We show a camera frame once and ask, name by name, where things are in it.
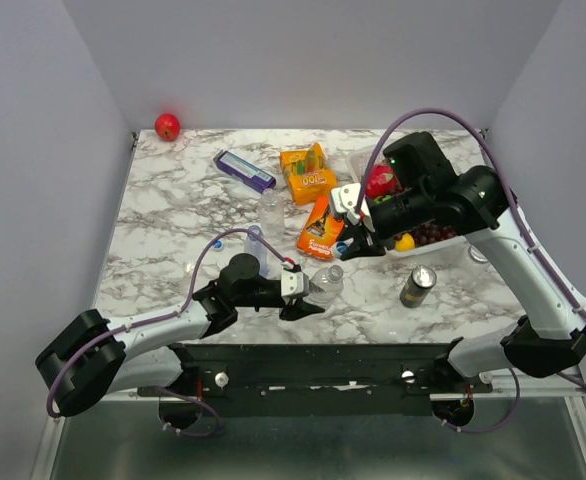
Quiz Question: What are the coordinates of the clear small plastic bottle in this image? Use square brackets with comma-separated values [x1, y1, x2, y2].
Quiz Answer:
[306, 265, 344, 309]

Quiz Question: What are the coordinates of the blue tinted plastic bottle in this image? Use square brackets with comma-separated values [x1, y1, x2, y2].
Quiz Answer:
[244, 225, 269, 278]

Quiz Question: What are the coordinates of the silver metal jar lid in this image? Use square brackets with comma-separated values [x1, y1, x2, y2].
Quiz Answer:
[468, 245, 489, 265]

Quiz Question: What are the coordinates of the clear wide-mouth plastic jar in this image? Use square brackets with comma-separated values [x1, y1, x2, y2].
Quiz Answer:
[465, 245, 491, 282]

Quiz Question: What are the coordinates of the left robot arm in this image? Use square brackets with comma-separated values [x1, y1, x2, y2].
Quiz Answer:
[35, 253, 323, 418]

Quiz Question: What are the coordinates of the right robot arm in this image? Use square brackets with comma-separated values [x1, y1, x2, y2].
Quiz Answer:
[330, 132, 586, 392]

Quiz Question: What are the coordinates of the clear crushed plastic bottle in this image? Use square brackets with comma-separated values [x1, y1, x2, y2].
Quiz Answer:
[258, 188, 285, 241]

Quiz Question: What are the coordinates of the green round fruit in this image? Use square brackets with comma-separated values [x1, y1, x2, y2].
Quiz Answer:
[373, 195, 393, 204]

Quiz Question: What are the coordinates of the yellow lemon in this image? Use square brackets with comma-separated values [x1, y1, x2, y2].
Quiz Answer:
[394, 233, 416, 252]

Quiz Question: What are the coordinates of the red dragon fruit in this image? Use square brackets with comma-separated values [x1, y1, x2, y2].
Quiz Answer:
[365, 164, 398, 198]

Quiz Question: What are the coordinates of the dark purple grape bunch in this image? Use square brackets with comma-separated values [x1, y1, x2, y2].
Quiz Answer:
[410, 223, 456, 247]

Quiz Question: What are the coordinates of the orange razor box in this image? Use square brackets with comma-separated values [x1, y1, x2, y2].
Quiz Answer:
[296, 196, 344, 261]

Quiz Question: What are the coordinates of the black drink can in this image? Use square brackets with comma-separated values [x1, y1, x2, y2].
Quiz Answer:
[399, 265, 437, 308]

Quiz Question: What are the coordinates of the white plastic basket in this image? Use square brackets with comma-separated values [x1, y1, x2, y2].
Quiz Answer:
[345, 144, 469, 259]

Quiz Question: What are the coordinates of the orange yellow snack pack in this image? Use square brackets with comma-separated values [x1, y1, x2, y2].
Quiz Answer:
[280, 143, 338, 206]

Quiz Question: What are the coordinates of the purple rectangular box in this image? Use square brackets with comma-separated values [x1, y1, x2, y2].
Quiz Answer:
[213, 150, 276, 194]

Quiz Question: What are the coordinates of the red apple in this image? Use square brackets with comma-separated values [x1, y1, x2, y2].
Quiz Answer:
[154, 113, 181, 142]

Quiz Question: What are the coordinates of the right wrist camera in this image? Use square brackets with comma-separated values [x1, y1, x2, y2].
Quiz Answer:
[329, 183, 374, 231]

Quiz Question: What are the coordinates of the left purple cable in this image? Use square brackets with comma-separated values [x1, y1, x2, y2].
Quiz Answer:
[46, 228, 294, 419]

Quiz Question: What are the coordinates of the purple cable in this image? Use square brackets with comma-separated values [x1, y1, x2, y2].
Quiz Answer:
[355, 107, 586, 396]
[46, 228, 294, 419]

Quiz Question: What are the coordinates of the black base frame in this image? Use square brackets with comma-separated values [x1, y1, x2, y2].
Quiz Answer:
[168, 343, 492, 418]

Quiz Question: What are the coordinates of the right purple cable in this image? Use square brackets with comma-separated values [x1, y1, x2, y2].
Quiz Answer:
[355, 107, 586, 396]

